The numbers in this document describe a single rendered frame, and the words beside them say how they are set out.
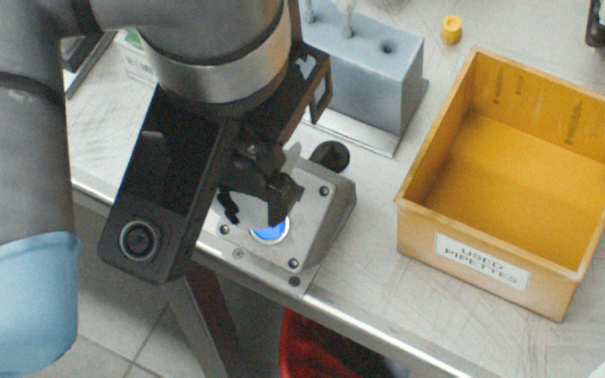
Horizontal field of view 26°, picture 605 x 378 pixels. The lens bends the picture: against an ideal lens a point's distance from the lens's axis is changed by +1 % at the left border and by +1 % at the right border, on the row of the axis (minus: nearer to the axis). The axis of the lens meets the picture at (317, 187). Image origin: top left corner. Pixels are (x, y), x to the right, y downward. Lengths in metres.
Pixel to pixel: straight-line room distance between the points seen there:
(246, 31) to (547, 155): 0.44
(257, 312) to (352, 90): 0.96
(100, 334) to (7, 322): 1.41
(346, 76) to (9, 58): 0.44
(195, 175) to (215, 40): 0.11
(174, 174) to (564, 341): 0.37
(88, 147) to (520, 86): 0.34
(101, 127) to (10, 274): 0.54
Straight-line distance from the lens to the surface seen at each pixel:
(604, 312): 0.97
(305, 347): 1.42
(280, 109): 0.73
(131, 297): 1.92
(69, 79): 1.05
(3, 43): 0.55
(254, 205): 0.79
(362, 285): 0.96
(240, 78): 0.64
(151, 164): 0.70
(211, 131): 0.69
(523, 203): 0.98
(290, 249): 0.92
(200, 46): 0.61
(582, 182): 1.00
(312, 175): 0.91
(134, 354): 1.89
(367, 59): 0.93
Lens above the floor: 1.79
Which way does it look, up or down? 66 degrees down
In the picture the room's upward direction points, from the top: 7 degrees counter-clockwise
